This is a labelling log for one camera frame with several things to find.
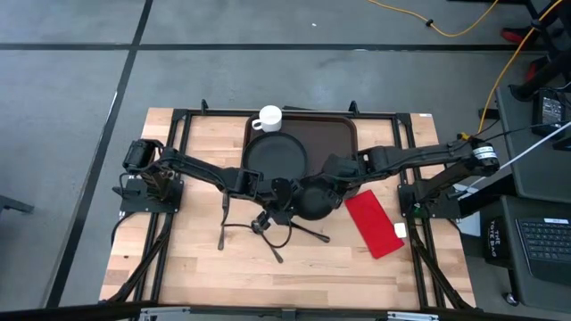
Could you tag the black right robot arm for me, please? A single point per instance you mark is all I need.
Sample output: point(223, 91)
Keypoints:
point(424, 156)

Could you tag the black overhead mount crossbar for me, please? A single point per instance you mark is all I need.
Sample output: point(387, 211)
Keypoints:
point(285, 313)

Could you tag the black bowl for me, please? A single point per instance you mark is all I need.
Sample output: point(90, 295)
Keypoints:
point(314, 207)

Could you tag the person's foot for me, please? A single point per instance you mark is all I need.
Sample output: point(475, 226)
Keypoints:
point(532, 71)
point(517, 35)

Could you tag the black aluminium table frame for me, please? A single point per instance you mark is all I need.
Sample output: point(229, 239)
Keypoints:
point(214, 112)

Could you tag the person's leg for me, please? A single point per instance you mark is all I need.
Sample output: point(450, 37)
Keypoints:
point(542, 27)

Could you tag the dark grey wheeled cart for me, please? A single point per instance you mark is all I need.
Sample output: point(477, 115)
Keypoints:
point(513, 285)

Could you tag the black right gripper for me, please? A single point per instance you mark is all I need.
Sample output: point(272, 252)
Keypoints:
point(341, 168)

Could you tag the grey desk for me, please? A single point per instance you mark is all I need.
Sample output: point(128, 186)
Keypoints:
point(517, 156)

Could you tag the dark brown serving tray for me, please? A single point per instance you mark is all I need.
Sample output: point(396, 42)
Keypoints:
point(332, 138)

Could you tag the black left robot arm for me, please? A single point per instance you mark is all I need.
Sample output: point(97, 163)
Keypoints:
point(201, 167)

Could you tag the red cloth napkin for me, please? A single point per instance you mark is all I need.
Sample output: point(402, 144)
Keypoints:
point(372, 223)

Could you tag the black round plate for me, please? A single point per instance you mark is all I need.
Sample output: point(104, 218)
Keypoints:
point(274, 156)

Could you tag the black power supply box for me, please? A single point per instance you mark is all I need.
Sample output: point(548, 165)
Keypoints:
point(551, 111)

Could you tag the white ceramic mug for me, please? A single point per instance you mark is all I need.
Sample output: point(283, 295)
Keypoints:
point(270, 117)

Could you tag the black tote bag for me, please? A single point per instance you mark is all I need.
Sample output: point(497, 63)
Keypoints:
point(496, 241)

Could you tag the grey chair leg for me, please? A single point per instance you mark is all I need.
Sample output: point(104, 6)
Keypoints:
point(13, 205)

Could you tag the black chopstick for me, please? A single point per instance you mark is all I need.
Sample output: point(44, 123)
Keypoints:
point(312, 232)
point(319, 236)

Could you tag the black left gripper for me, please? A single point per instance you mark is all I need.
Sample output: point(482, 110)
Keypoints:
point(256, 185)

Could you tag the black keyboard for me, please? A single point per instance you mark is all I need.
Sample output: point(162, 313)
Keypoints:
point(546, 245)

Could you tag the black stand leg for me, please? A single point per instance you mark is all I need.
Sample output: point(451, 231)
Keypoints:
point(544, 76)

